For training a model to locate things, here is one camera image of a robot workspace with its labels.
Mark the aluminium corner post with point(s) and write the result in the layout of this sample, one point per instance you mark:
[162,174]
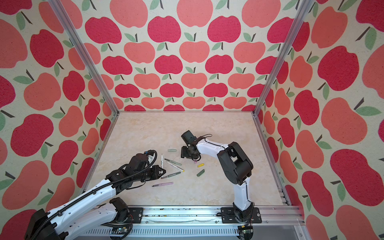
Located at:
[71,31]
[286,47]

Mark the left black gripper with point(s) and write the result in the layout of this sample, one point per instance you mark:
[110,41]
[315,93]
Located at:
[156,174]

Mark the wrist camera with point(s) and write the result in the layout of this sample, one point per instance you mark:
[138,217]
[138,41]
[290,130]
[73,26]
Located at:
[151,153]
[188,137]

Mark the dark green pen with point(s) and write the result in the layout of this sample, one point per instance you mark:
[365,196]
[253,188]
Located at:
[171,175]

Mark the white yellow-tipped pen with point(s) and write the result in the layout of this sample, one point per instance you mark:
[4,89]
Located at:
[176,167]

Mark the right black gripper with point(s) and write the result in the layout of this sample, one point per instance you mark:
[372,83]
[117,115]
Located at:
[182,154]

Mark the right aluminium corner post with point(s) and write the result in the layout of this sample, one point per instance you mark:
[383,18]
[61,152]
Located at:
[286,47]

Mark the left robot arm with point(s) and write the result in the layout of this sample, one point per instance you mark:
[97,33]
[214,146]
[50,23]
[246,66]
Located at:
[99,206]

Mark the left aluminium corner post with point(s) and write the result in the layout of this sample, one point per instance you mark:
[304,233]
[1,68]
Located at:
[71,31]

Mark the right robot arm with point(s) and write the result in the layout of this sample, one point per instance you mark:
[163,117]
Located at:
[236,166]

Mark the aluminium front rail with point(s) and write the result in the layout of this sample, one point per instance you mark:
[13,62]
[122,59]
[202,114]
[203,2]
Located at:
[201,222]

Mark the dark green pen cap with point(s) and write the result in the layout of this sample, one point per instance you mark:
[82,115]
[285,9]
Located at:
[201,173]

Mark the pink pen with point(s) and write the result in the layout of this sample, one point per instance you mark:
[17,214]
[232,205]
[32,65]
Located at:
[163,184]

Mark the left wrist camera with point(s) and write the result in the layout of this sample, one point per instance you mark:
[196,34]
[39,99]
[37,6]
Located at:
[151,153]

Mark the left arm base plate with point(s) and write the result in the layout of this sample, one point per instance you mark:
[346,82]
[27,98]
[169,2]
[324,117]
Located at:
[135,215]

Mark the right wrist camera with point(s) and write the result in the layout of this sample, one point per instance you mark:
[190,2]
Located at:
[188,137]

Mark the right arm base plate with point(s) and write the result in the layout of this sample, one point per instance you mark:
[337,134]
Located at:
[235,216]

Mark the light green pen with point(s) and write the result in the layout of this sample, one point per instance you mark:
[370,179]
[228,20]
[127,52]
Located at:
[173,162]

